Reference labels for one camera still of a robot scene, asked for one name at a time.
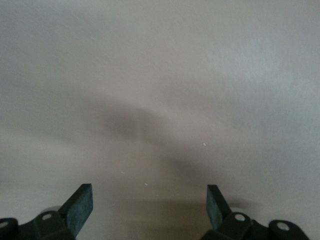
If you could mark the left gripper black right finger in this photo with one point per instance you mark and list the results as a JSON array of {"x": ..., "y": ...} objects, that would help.
[{"x": 216, "y": 210}]

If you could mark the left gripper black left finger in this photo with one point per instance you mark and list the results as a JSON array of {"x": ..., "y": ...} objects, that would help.
[{"x": 80, "y": 210}]

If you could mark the brown table cover mat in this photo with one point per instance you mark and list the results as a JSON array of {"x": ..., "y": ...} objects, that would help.
[{"x": 160, "y": 62}]

